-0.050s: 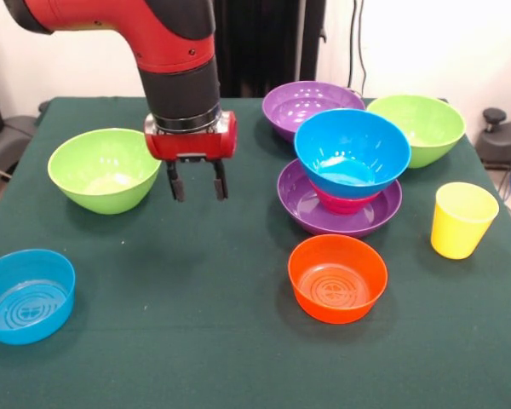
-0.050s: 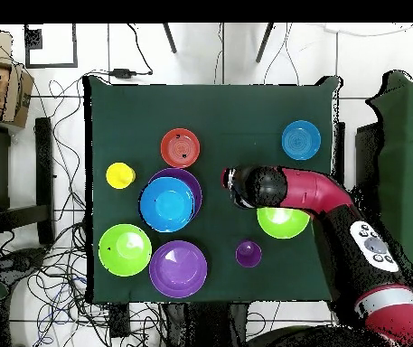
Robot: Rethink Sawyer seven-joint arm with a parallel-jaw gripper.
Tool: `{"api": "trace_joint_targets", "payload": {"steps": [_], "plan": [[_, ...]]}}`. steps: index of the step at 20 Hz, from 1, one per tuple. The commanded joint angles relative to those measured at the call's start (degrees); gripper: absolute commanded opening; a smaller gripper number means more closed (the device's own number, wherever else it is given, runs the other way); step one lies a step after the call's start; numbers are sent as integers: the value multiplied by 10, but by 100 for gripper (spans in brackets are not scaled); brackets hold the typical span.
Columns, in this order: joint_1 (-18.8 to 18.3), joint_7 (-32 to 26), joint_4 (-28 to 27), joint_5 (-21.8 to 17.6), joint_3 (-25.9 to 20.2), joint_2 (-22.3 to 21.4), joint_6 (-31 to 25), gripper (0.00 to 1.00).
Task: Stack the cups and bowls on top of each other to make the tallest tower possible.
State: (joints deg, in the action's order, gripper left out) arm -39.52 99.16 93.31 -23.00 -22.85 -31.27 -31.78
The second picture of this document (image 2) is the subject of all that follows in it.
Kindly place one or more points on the black bench frame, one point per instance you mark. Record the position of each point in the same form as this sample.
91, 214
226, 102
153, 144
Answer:
45, 180

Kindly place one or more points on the green plastic bowl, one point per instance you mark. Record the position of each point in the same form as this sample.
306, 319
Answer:
283, 224
124, 251

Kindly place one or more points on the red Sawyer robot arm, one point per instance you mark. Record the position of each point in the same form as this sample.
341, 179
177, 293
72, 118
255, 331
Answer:
314, 188

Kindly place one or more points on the brown cardboard box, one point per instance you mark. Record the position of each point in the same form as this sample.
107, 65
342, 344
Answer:
14, 97

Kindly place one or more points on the purple plastic cup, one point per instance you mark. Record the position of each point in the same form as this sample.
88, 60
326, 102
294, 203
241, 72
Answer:
248, 253

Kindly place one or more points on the deep blue plastic bowl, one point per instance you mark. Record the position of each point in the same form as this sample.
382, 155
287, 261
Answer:
168, 204

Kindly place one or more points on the black power adapter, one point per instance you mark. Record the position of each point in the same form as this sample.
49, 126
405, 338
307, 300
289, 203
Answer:
122, 72

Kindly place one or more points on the yellow plastic cup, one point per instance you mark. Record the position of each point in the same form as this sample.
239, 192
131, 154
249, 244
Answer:
119, 175

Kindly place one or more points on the black square frame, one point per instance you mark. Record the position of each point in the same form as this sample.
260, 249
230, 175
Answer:
74, 47

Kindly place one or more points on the black stand foot with knob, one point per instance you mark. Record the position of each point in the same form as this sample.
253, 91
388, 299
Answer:
21, 259

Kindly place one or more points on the orange ribbed plastic bowl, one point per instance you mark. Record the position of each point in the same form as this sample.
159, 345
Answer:
180, 148

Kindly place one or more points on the black tripod leg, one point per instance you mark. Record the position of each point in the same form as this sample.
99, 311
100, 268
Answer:
264, 41
170, 38

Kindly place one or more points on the purple plastic bowl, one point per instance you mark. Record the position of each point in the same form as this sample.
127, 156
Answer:
179, 271
195, 184

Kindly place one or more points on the shallow ribbed blue bowl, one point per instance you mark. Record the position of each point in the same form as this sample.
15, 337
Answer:
301, 140

